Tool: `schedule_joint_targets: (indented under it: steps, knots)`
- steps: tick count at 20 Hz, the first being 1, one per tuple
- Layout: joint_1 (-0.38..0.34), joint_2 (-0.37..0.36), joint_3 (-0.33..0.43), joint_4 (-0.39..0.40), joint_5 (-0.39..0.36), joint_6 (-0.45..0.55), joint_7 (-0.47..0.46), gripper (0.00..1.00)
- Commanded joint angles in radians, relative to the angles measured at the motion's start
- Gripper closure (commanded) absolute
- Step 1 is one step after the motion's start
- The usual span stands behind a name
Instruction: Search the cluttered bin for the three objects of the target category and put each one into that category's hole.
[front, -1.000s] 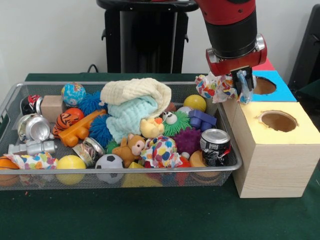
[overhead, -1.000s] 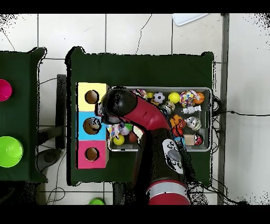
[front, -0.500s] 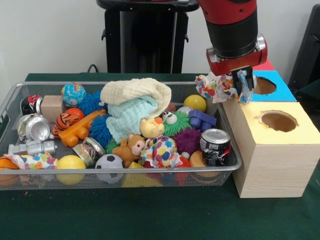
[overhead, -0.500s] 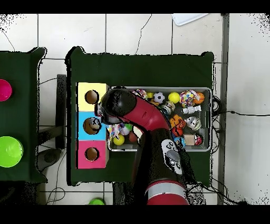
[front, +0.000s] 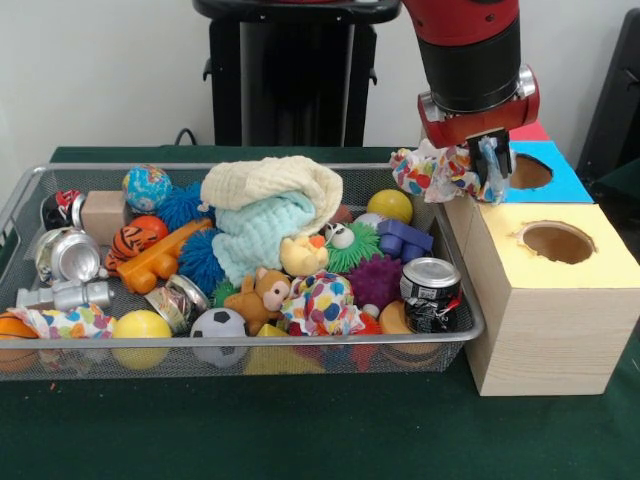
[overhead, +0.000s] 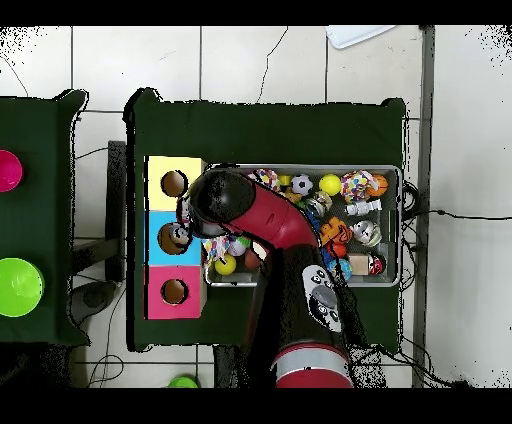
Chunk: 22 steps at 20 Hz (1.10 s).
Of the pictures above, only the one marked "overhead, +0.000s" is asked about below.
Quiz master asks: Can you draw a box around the smooth yellow ball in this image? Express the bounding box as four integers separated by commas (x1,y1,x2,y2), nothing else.
214,254,238,277

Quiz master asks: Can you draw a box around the small soccer ball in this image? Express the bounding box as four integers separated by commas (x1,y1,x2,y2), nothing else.
290,173,314,196

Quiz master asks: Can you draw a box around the yellow tennis-style ball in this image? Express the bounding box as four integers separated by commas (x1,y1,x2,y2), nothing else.
318,173,343,197

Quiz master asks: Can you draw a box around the lime green bowl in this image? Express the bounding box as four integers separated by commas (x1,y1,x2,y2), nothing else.
0,257,45,318
167,374,200,388

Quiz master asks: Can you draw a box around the dark green side table cloth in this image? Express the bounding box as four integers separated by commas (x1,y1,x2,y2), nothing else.
0,89,91,347

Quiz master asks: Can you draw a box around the pink bowl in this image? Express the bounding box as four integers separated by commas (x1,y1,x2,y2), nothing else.
0,149,24,193

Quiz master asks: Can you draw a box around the small orange basketball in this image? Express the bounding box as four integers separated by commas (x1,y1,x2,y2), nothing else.
369,174,390,197

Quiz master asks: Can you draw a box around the white tray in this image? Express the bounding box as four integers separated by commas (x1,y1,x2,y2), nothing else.
325,25,397,50

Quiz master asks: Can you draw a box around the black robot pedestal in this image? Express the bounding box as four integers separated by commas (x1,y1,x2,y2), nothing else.
213,345,257,388

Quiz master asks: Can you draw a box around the shallow wire mesh bin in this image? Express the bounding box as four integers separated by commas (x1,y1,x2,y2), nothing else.
203,162,402,288

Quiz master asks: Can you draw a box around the black cable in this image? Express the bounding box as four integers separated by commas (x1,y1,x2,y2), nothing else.
403,208,512,221

